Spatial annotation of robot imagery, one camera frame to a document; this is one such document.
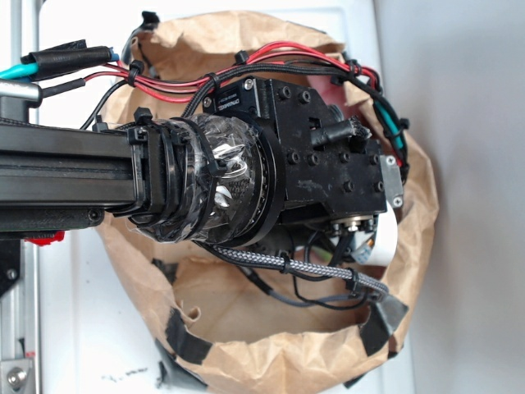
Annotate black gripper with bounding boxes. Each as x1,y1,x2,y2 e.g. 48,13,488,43
203,77,404,230

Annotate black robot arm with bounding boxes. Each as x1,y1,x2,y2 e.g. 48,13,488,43
1,77,404,247

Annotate brown paper bag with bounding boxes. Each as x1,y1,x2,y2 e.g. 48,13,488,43
94,11,441,394

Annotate grey braided cable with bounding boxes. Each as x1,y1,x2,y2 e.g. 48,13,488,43
196,241,390,300

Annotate red wire bundle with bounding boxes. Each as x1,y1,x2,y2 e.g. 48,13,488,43
84,40,382,103

